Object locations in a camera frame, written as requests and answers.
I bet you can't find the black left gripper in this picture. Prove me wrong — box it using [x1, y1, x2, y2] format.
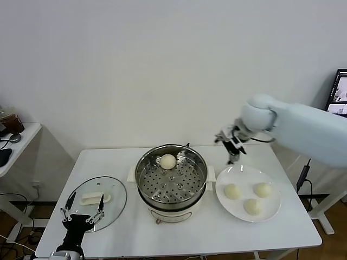
[55, 191, 105, 252]

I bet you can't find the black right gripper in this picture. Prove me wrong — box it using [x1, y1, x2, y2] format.
[223, 126, 247, 165]

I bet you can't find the glass lid with cream handle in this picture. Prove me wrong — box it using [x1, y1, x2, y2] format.
[64, 175, 128, 233]

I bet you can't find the white steamed baozi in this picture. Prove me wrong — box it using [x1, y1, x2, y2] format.
[243, 198, 264, 217]
[253, 183, 273, 199]
[223, 184, 242, 201]
[159, 153, 177, 171]

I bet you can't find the perforated steel steamer basket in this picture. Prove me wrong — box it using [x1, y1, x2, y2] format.
[135, 145, 209, 211]

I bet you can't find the white round plate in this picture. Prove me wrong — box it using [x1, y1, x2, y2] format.
[215, 165, 282, 223]

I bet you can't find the cream electric cooker pot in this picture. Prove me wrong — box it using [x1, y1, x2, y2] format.
[127, 165, 217, 225]

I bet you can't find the white side desk with cup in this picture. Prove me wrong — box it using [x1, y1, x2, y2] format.
[0, 122, 43, 243]

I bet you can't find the black computer mouse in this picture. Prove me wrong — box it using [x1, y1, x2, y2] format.
[0, 148, 14, 167]

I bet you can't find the white side desk with laptop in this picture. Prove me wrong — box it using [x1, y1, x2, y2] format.
[306, 189, 339, 236]

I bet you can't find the plastic cup of iced coffee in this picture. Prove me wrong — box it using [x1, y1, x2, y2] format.
[0, 107, 25, 135]

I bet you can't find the dark grey open laptop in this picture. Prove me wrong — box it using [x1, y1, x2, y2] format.
[324, 69, 347, 119]

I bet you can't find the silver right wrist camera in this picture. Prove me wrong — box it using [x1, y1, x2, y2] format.
[214, 132, 229, 145]

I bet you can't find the black cable with adapter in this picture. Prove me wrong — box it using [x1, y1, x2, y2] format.
[295, 158, 314, 212]

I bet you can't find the white floor cable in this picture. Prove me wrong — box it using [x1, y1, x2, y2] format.
[0, 234, 36, 252]

